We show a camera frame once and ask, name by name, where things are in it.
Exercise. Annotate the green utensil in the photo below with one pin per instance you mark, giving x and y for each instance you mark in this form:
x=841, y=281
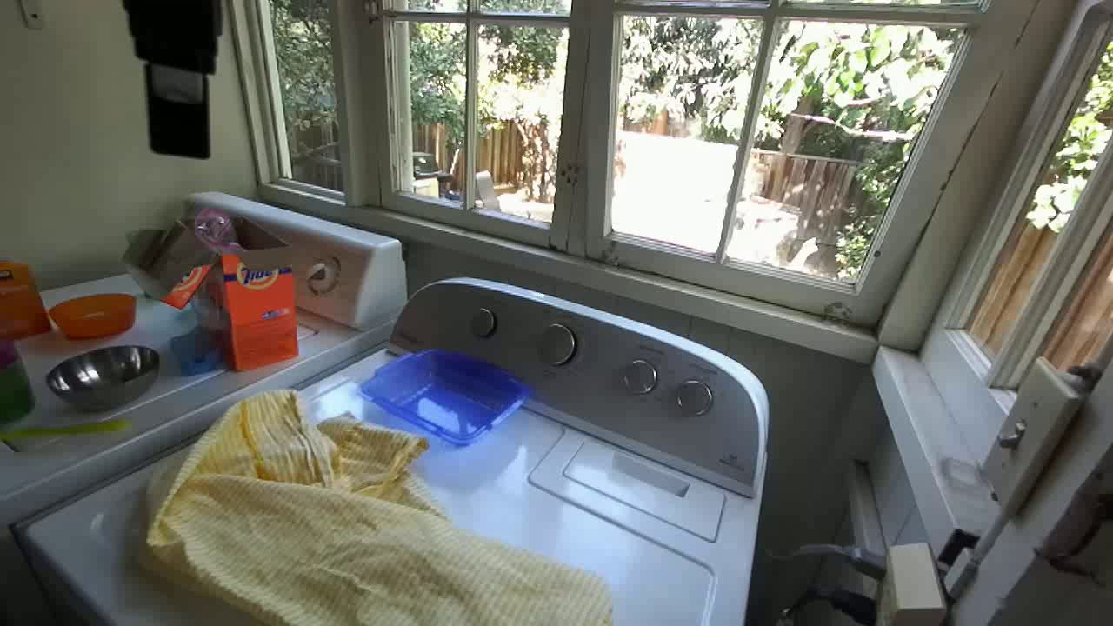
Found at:
x=37, y=433

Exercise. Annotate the cardboard box with pink bag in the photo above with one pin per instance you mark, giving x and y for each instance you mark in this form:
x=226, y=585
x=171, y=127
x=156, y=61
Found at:
x=178, y=258

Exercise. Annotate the blue small container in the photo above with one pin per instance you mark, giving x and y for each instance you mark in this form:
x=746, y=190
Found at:
x=195, y=354

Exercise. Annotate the black cloth on wall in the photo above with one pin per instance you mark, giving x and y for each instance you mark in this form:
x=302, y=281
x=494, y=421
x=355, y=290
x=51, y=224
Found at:
x=178, y=48

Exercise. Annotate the white dryer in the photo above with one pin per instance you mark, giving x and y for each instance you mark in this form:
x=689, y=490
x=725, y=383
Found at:
x=350, y=290

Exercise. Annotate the orange plastic bowl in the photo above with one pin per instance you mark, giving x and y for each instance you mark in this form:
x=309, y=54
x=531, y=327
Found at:
x=91, y=318

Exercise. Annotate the orange detergent box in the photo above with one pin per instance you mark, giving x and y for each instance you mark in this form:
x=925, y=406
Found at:
x=254, y=301

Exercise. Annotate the yellow striped towel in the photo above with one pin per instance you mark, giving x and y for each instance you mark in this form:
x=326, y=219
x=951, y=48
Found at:
x=320, y=524

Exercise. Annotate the white wall switch box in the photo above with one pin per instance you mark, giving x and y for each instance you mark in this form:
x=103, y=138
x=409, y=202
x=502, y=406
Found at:
x=1030, y=433

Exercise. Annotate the orange box at left edge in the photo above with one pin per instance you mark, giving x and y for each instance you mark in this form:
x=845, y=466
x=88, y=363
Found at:
x=23, y=310

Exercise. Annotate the steel bowl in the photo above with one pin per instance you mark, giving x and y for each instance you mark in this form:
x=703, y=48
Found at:
x=106, y=378

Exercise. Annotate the blue plastic container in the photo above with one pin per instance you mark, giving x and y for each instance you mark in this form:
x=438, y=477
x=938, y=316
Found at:
x=447, y=393

